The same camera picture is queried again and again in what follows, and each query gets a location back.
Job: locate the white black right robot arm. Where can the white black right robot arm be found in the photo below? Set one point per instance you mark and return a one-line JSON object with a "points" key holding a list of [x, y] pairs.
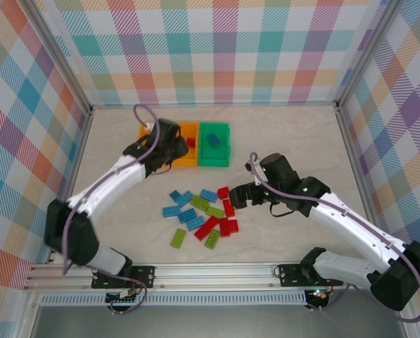
{"points": [[354, 225]]}

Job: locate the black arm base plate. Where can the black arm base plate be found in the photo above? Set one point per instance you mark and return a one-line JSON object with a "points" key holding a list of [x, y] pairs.
{"points": [[288, 274], [144, 276]]}

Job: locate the aluminium side rail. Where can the aluminium side rail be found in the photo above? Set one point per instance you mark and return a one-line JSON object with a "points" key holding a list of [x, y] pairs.
{"points": [[77, 169], [357, 169]]}

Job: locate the aluminium frame post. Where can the aluminium frame post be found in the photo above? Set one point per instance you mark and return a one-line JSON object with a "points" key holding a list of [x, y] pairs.
{"points": [[368, 53], [58, 53]]}

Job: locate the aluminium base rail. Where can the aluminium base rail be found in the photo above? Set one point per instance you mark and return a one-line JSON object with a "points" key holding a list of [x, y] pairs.
{"points": [[213, 276]]}

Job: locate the small circuit board with LED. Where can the small circuit board with LED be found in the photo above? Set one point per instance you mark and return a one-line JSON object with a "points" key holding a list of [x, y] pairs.
{"points": [[318, 295]]}

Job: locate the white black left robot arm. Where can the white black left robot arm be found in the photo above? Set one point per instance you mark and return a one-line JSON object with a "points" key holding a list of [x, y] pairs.
{"points": [[107, 183]]}

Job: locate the grey metal panel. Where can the grey metal panel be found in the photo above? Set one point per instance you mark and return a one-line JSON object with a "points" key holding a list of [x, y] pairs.
{"points": [[213, 322]]}

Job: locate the aluminium back rail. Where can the aluminium back rail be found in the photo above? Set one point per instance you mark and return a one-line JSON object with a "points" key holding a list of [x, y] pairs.
{"points": [[213, 104]]}

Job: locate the green plastic bin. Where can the green plastic bin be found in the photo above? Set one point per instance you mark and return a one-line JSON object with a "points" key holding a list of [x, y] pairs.
{"points": [[213, 156]]}

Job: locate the small red lego brick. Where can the small red lego brick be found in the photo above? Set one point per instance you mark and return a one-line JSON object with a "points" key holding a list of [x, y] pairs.
{"points": [[190, 142]]}

